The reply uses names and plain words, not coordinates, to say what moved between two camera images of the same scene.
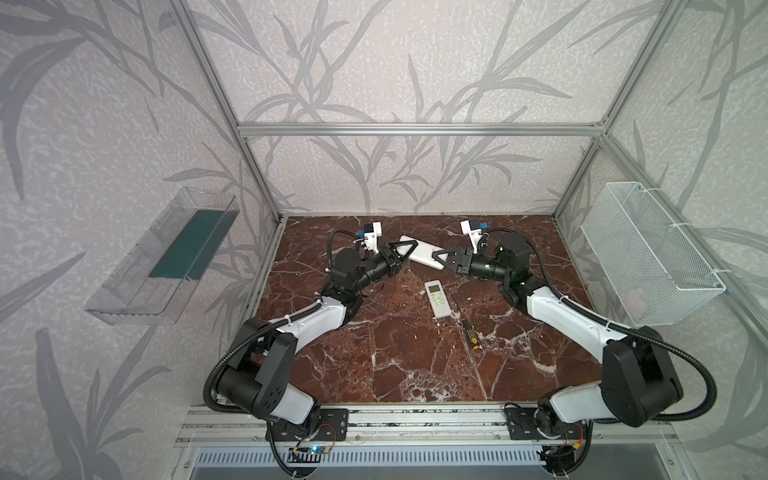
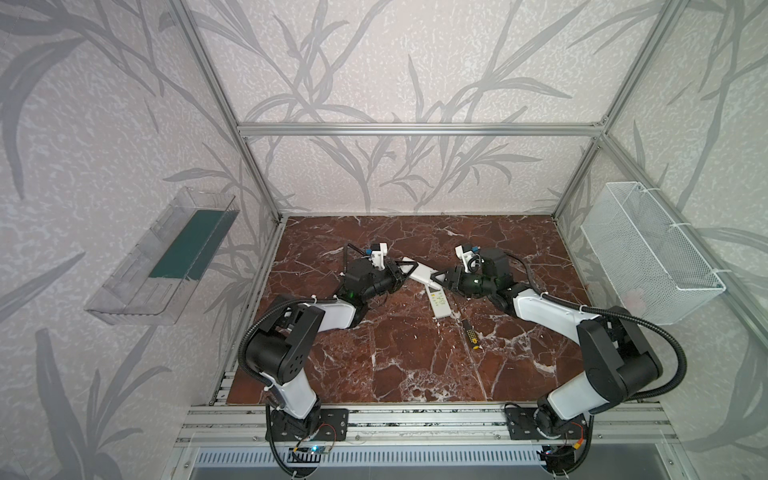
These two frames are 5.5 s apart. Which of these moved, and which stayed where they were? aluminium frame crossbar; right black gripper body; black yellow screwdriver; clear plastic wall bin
Moved: right black gripper body
Stayed: black yellow screwdriver; aluminium frame crossbar; clear plastic wall bin
